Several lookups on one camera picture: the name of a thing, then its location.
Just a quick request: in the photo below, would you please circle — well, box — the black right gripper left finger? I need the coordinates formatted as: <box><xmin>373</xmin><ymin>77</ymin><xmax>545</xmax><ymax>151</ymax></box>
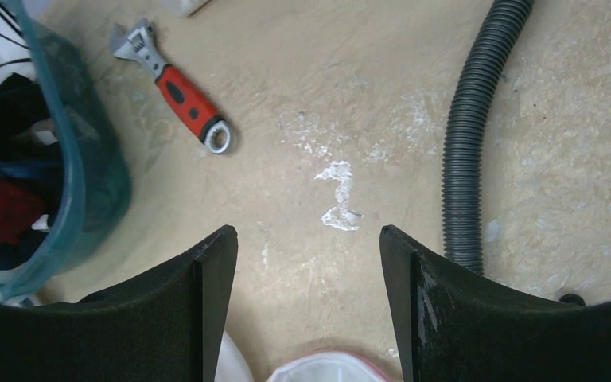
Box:
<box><xmin>0</xmin><ymin>225</ymin><xmax>238</xmax><ymax>381</ymax></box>

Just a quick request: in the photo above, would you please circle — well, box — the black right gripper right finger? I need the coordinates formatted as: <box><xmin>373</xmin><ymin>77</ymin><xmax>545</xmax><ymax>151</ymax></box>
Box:
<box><xmin>379</xmin><ymin>225</ymin><xmax>611</xmax><ymax>381</ymax></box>

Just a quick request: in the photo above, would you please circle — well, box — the small pink-zip mesh bag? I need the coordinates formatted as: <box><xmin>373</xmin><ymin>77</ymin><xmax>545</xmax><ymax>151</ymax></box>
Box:
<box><xmin>214</xmin><ymin>333</ymin><xmax>390</xmax><ymax>382</ymax></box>

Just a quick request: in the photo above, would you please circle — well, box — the navy blue bra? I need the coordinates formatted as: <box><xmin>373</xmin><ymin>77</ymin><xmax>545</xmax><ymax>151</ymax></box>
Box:
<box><xmin>0</xmin><ymin>80</ymin><xmax>64</xmax><ymax>271</ymax></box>

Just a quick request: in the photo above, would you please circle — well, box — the teal plastic basin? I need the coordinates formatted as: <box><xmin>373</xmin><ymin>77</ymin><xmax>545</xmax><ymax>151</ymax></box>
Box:
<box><xmin>0</xmin><ymin>0</ymin><xmax>133</xmax><ymax>304</ymax></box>

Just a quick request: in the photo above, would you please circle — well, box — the black corrugated hose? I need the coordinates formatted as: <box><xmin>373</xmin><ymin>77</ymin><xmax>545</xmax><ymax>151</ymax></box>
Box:
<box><xmin>441</xmin><ymin>0</ymin><xmax>535</xmax><ymax>276</ymax></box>

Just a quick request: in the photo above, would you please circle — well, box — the red-handled adjustable wrench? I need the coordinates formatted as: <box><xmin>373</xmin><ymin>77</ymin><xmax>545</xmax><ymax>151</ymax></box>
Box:
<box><xmin>109</xmin><ymin>18</ymin><xmax>235</xmax><ymax>154</ymax></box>

